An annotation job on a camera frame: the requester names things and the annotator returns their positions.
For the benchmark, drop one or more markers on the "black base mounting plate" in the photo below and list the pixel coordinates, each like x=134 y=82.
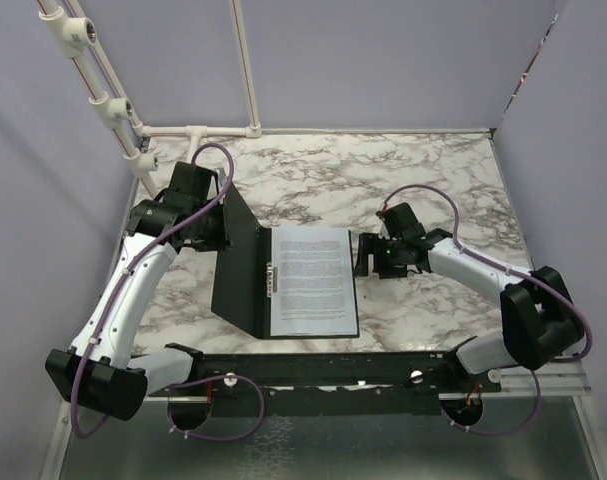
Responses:
x=329 y=384

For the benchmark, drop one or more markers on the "white pvc pipe frame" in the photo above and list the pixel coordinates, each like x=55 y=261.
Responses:
x=76 y=36

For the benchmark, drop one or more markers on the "aluminium rail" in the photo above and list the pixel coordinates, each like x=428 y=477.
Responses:
x=551 y=380

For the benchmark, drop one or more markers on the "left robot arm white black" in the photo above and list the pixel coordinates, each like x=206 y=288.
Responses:
x=97 y=371

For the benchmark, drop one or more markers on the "printed paper sheet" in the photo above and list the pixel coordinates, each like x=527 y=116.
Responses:
x=316 y=294

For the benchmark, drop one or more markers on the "grey black file folder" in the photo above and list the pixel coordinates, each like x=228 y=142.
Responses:
x=239 y=289

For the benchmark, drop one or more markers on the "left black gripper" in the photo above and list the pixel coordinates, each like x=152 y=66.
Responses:
x=220 y=241

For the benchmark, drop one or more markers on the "metal folder clip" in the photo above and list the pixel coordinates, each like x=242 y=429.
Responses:
x=271 y=279

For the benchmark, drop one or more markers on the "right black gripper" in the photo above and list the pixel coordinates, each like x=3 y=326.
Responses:
x=371 y=243

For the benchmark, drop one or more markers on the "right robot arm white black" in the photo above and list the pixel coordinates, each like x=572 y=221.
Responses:
x=538 y=318

